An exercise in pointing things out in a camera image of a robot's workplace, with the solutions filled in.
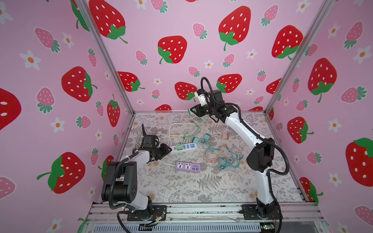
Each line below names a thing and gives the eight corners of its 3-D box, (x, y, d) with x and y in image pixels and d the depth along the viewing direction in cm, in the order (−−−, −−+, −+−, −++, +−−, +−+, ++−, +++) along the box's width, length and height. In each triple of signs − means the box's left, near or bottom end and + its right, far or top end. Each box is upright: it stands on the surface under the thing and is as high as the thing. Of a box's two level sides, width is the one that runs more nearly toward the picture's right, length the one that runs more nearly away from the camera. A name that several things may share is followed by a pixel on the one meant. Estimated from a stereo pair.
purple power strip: (174, 171, 91) (174, 169, 88) (176, 163, 94) (175, 160, 92) (200, 173, 90) (201, 171, 87) (201, 165, 93) (201, 163, 91)
